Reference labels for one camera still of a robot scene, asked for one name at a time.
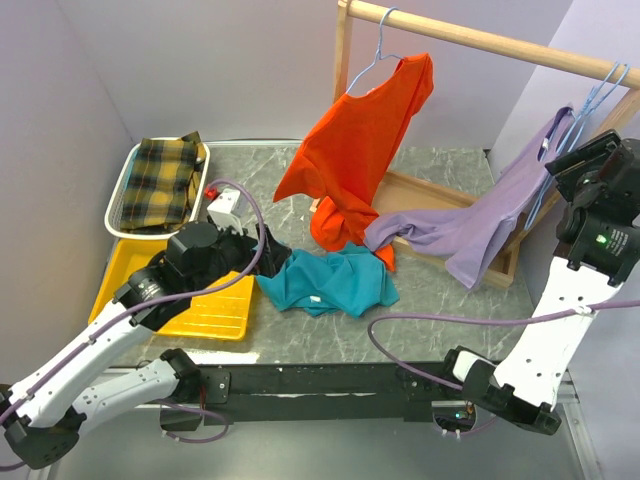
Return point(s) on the empty blue wire hanger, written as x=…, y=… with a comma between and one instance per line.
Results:
x=612, y=80

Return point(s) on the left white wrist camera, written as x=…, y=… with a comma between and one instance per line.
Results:
x=226, y=207

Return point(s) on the yellow plastic tray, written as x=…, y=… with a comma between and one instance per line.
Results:
x=222, y=315

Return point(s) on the orange t shirt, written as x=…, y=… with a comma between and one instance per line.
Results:
x=345, y=156

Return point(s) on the blue hanger with lilac shirt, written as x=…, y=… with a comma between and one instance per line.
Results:
x=568, y=125

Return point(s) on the yellow plaid cloth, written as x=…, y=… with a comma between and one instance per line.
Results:
x=161, y=189

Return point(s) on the blue hanger with orange shirt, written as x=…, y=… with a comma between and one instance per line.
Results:
x=378, y=55

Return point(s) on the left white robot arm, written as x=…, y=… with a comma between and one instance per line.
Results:
x=45, y=414

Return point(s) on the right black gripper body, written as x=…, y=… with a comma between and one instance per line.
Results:
x=578, y=183

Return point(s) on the lilac t shirt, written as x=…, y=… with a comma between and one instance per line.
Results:
x=470, y=238

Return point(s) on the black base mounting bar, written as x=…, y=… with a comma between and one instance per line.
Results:
x=305, y=392

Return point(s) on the white plastic basket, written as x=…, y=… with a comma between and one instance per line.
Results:
x=114, y=209

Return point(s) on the teal t shirt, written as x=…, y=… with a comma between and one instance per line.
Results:
x=351, y=281

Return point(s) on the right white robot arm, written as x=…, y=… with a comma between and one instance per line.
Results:
x=597, y=250

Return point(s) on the wooden clothes rack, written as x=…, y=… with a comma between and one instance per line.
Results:
x=397, y=190

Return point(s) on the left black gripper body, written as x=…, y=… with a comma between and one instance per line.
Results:
x=237, y=244

